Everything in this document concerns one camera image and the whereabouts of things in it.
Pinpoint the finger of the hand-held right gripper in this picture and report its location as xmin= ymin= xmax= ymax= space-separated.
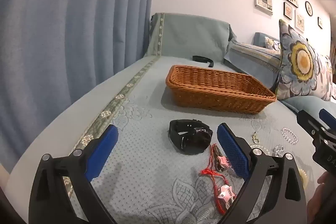
xmin=297 ymin=110 xmax=322 ymax=139
xmin=318 ymin=108 xmax=336 ymax=132

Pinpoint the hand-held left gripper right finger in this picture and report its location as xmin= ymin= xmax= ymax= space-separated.
xmin=217 ymin=123 xmax=307 ymax=224

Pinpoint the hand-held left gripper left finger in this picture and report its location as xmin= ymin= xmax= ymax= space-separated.
xmin=28 ymin=124 xmax=118 ymax=224

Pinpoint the black wrist watch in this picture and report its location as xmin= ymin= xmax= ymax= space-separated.
xmin=168 ymin=119 xmax=214 ymax=156

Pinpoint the red string bracelet pink star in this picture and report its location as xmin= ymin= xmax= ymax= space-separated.
xmin=198 ymin=158 xmax=237 ymax=214

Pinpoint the brown wicker basket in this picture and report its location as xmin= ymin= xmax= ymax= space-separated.
xmin=165 ymin=65 xmax=277 ymax=115

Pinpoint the person's right hand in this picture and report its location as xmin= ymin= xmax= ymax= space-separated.
xmin=307 ymin=171 xmax=336 ymax=224

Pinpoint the pale floral cushion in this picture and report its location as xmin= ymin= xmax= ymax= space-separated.
xmin=319 ymin=55 xmax=336 ymax=101

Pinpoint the large floral cushion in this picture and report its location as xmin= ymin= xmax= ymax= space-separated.
xmin=273 ymin=19 xmax=334 ymax=101

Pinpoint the small floral cushion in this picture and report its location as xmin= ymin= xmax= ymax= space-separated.
xmin=264 ymin=36 xmax=281 ymax=51

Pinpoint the striped bolster cushion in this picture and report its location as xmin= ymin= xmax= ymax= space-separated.
xmin=223 ymin=39 xmax=281 ymax=83

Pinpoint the white framed butterfly picture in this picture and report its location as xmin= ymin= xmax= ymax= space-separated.
xmin=294 ymin=9 xmax=305 ymax=33

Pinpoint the small dark framed picture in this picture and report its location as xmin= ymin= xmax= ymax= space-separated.
xmin=283 ymin=2 xmax=293 ymax=20

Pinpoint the teal covered sofa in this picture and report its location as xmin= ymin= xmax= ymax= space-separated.
xmin=5 ymin=12 xmax=336 ymax=224

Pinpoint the blue curtain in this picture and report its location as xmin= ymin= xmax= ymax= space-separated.
xmin=0 ymin=0 xmax=158 ymax=169

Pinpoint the red string bracelet pink charm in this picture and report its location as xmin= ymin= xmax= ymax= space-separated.
xmin=209 ymin=143 xmax=233 ymax=170

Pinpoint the clear crystal bead bracelet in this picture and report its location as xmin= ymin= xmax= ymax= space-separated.
xmin=281 ymin=127 xmax=299 ymax=143

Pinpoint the white pearl bracelet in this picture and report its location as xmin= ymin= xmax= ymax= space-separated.
xmin=249 ymin=144 xmax=271 ymax=155

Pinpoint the black strap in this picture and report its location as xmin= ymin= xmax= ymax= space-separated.
xmin=192 ymin=55 xmax=214 ymax=68

